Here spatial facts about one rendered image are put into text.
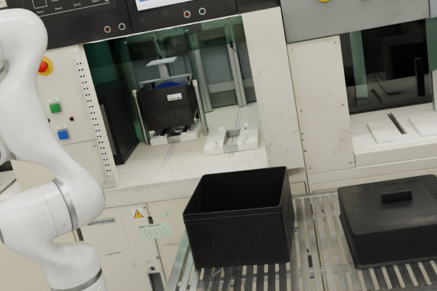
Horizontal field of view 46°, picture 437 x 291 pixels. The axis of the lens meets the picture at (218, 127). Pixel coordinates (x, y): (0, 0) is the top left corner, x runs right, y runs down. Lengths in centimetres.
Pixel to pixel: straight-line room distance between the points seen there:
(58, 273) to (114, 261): 89
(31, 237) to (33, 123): 23
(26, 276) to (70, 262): 107
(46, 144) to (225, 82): 161
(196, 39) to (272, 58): 64
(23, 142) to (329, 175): 107
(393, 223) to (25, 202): 88
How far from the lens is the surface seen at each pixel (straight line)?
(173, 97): 220
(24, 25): 117
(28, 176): 203
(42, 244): 116
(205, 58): 263
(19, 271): 225
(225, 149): 200
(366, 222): 141
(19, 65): 116
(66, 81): 186
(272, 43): 164
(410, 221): 141
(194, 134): 223
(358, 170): 184
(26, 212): 114
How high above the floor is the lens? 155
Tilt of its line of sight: 17 degrees down
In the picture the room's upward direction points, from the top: 11 degrees counter-clockwise
